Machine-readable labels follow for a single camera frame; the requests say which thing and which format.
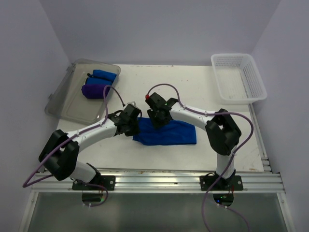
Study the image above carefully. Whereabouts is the blue towel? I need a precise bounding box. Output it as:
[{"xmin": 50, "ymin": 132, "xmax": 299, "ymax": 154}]
[
  {"xmin": 133, "ymin": 117, "xmax": 197, "ymax": 146},
  {"xmin": 85, "ymin": 77, "xmax": 112, "ymax": 85},
  {"xmin": 92, "ymin": 70, "xmax": 117, "ymax": 82}
]

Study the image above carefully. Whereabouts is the purple towel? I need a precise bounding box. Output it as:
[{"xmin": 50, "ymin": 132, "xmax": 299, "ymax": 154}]
[{"xmin": 81, "ymin": 84, "xmax": 110, "ymax": 100}]

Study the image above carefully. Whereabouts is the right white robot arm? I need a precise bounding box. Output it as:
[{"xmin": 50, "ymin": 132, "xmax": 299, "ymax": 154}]
[{"xmin": 145, "ymin": 93, "xmax": 242, "ymax": 190}]

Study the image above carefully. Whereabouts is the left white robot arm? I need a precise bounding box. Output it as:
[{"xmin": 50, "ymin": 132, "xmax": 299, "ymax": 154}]
[{"xmin": 39, "ymin": 103, "xmax": 141, "ymax": 190}]

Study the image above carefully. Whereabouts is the clear plastic bin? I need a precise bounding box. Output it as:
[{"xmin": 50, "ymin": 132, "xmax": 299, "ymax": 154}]
[{"xmin": 45, "ymin": 58, "xmax": 121, "ymax": 125}]

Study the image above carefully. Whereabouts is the white plastic basket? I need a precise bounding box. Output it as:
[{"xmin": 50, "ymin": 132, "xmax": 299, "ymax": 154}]
[{"xmin": 211, "ymin": 53, "xmax": 267, "ymax": 105}]

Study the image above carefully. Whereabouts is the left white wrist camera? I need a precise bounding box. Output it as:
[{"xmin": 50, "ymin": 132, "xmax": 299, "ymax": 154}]
[{"xmin": 128, "ymin": 101, "xmax": 137, "ymax": 106}]

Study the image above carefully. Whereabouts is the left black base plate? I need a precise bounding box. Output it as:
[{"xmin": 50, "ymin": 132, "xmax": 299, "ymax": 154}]
[{"xmin": 72, "ymin": 175, "xmax": 116, "ymax": 191}]

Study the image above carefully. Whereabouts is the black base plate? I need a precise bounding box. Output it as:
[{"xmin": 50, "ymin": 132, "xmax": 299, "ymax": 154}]
[
  {"xmin": 199, "ymin": 173, "xmax": 244, "ymax": 191},
  {"xmin": 72, "ymin": 175, "xmax": 116, "ymax": 191}
]

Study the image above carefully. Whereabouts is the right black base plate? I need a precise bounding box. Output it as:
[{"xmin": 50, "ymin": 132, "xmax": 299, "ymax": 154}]
[{"xmin": 199, "ymin": 173, "xmax": 244, "ymax": 191}]

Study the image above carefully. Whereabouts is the aluminium mounting rail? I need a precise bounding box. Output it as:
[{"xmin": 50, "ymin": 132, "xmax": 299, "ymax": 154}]
[{"xmin": 31, "ymin": 168, "xmax": 283, "ymax": 194}]

